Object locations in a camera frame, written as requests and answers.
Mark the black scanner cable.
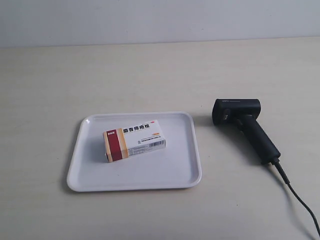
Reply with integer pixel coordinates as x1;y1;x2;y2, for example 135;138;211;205
271;159;320;240

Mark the white red medicine box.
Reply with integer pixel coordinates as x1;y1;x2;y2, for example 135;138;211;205
103;120;166;163

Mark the white plastic tray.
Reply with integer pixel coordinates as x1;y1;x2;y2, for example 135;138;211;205
66;111;202;192

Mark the black handheld barcode scanner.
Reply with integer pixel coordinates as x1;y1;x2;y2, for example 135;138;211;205
212;98;281;167

